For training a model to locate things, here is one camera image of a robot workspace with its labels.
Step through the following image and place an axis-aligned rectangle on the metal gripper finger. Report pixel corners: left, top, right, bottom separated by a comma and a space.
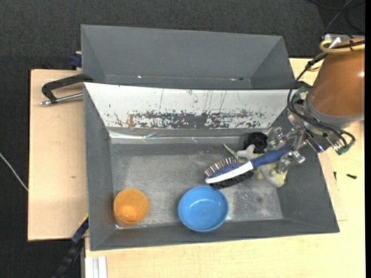
276, 143, 306, 174
266, 127, 301, 151

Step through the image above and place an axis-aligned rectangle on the blue and white hairbrush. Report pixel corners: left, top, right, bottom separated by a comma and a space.
203, 147, 293, 189

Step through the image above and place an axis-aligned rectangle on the white and pale yellow toy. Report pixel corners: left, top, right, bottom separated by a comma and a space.
223, 142, 288, 188

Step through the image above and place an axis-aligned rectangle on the blue bowl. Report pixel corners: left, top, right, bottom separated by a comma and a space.
177, 185, 230, 233

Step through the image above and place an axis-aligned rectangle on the grey metal bin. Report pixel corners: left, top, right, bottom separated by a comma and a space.
80, 24, 340, 251

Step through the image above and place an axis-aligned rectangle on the orange cup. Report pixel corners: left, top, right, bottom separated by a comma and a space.
113, 188, 150, 227

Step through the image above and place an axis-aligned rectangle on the pale wood board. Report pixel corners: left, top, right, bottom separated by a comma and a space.
27, 68, 89, 242

